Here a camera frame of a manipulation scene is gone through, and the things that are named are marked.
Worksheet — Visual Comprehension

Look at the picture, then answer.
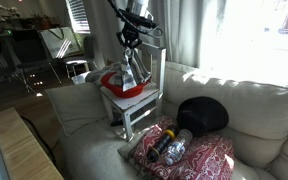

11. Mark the potted plant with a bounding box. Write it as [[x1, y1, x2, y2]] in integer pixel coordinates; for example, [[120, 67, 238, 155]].
[[30, 12, 54, 31]]

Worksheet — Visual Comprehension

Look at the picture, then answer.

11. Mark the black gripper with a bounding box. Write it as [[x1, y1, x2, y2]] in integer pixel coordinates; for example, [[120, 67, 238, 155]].
[[115, 9, 159, 52]]

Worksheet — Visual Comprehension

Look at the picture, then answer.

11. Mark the silver black bottle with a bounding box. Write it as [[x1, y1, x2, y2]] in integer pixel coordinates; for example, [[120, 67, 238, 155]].
[[146, 127, 180, 164]]

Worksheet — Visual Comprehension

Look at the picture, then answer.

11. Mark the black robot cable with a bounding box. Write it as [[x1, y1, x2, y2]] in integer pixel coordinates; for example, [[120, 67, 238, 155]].
[[107, 0, 164, 40]]

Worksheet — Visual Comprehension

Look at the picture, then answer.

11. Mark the small white wooden chair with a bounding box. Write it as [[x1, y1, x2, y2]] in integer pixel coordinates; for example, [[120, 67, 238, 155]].
[[99, 41, 168, 141]]

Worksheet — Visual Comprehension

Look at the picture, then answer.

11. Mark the white curtain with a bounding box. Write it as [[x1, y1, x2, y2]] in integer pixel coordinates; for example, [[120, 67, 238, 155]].
[[83, 0, 230, 70]]

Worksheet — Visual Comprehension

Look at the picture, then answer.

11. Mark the light wooden table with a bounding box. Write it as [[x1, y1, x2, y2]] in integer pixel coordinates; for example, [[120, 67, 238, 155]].
[[0, 106, 65, 180]]

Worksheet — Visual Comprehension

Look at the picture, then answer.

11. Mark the cream fabric sofa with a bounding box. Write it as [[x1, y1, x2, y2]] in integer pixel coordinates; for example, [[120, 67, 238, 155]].
[[45, 60, 288, 180]]

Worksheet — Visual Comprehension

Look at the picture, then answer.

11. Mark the orange sequin hat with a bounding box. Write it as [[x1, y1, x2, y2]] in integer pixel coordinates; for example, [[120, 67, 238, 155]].
[[100, 71, 153, 100]]

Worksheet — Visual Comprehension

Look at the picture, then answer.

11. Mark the black floor cable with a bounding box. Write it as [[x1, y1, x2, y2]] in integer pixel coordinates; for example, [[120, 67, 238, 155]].
[[19, 115, 57, 165]]

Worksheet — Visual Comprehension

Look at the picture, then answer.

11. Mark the cream throw pillow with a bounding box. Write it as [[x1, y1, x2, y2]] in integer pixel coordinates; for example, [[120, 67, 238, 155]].
[[45, 82, 109, 137]]

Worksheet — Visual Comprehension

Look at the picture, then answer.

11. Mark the clear plastic water bottle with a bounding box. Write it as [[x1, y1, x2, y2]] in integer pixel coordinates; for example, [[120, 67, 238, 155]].
[[164, 128, 194, 167]]

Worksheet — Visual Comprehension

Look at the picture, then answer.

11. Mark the black office chair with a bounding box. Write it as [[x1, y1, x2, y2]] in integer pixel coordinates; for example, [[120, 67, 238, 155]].
[[9, 28, 64, 93]]

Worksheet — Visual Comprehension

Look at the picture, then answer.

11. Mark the window blind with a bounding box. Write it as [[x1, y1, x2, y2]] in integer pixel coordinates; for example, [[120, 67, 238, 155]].
[[65, 0, 92, 35]]

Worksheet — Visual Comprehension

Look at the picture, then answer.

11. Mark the small white stool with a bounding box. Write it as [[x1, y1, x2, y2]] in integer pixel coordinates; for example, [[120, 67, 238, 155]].
[[63, 58, 90, 80]]

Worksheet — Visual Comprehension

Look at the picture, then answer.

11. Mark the grey white patterned pillow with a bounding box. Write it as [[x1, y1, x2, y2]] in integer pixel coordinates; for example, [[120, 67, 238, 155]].
[[71, 63, 122, 89]]

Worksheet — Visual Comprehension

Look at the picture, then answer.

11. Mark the black felt hat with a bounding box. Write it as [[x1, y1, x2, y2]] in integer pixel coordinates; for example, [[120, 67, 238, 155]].
[[176, 96, 230, 138]]

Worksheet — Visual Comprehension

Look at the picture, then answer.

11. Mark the red patterned fringed scarf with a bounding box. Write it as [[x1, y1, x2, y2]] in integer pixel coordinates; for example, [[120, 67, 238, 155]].
[[132, 115, 236, 180]]

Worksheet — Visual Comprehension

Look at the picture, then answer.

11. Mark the white shopping bag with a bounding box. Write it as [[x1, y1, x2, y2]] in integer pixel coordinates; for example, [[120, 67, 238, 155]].
[[38, 26, 82, 60]]

